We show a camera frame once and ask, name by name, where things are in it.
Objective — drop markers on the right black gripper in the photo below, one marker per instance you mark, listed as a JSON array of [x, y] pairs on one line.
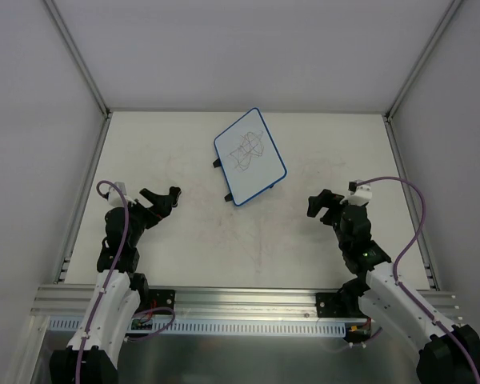
[[332, 209]]

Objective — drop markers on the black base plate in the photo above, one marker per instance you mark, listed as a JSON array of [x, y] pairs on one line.
[[161, 300], [329, 305]]

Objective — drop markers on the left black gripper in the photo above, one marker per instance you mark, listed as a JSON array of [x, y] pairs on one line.
[[153, 206]]

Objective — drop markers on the blue framed whiteboard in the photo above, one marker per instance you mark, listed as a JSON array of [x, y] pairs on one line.
[[249, 158]]

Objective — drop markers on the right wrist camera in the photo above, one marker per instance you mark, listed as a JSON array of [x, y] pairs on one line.
[[360, 193]]

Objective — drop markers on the right aluminium frame post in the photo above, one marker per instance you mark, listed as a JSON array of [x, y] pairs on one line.
[[424, 55]]

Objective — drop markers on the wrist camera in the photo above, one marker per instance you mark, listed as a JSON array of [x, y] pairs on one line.
[[116, 194], [360, 193]]

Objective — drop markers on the aluminium frame post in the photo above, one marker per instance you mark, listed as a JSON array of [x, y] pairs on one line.
[[68, 41], [424, 55]]

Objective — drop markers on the aluminium mounting rail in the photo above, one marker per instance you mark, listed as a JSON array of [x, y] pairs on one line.
[[195, 303]]

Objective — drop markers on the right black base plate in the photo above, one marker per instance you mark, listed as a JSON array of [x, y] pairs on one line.
[[329, 305]]

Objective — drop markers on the left aluminium frame post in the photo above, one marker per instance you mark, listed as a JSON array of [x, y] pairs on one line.
[[68, 41]]

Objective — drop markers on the white slotted cable duct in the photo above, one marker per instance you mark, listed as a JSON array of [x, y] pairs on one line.
[[312, 328]]

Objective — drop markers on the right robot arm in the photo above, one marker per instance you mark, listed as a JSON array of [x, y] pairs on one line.
[[442, 351]]

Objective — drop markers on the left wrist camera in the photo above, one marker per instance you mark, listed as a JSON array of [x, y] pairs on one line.
[[116, 194]]

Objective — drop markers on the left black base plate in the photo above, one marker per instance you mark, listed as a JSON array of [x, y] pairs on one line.
[[161, 300]]

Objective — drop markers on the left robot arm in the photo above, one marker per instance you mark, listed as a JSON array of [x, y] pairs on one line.
[[121, 294]]

